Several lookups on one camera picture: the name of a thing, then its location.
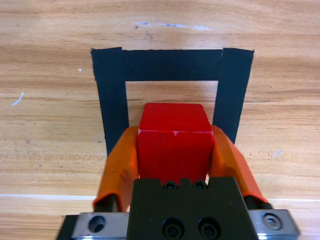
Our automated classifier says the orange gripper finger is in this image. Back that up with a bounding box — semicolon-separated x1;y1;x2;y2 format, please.
93;126;140;213
209;124;273;211

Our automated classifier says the red wooden block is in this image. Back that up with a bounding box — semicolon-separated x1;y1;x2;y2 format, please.
136;102;215;183

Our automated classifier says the black tape square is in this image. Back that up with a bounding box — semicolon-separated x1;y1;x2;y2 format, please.
90;46;255;157

